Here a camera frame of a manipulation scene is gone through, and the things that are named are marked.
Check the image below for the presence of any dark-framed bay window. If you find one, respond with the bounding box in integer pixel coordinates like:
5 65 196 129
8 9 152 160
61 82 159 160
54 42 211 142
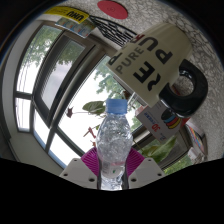
13 23 194 176

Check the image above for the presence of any long yellow box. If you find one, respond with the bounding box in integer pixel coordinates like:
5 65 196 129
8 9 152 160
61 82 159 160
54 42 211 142
44 5 90 24

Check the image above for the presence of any clear blue-capped water bottle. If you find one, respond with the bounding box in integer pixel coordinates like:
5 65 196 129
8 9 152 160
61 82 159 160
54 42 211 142
95 98 134 191

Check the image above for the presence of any small green leafy plant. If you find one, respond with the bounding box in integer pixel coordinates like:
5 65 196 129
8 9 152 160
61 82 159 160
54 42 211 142
139 134 179 164

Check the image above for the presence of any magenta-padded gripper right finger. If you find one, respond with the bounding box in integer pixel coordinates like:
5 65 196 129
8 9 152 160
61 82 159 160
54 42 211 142
124 148 166 190

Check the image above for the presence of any red white box with rings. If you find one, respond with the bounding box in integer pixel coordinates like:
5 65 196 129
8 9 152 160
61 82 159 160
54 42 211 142
135 99 191 144

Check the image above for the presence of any black white patterned pad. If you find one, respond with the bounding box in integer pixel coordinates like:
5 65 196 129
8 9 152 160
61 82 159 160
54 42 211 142
88 14 138 48

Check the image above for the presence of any red-flowered plant in white pot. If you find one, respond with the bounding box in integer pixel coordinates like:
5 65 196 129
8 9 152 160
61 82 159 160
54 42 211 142
64 91 141 149

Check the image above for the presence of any flat round red coaster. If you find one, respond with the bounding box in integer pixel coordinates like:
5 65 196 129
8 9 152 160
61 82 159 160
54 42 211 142
96 0 129 20

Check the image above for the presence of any cream mug with black handle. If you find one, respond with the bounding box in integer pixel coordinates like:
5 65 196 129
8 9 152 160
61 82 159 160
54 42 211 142
105 22 209 118

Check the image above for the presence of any colourful flat book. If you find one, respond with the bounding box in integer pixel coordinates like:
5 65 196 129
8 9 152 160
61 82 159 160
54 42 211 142
184 121 208 158

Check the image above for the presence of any light blue flat pack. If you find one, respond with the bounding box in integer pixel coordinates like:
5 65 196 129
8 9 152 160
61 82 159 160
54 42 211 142
54 17 96 38

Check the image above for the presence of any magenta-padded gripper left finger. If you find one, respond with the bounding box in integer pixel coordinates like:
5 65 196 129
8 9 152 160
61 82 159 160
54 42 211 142
59 147 101 190

